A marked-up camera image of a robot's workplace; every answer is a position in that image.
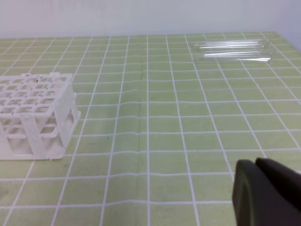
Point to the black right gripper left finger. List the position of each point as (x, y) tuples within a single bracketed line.
[(257, 202)]

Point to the clear glass test tube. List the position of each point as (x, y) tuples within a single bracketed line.
[(228, 60), (237, 54), (223, 44)]

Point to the green checkered tablecloth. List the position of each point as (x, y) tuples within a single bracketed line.
[(159, 135)]

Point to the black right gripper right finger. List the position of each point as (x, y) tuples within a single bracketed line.
[(280, 175)]

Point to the white plastic test tube rack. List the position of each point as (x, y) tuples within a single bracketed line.
[(38, 116)]

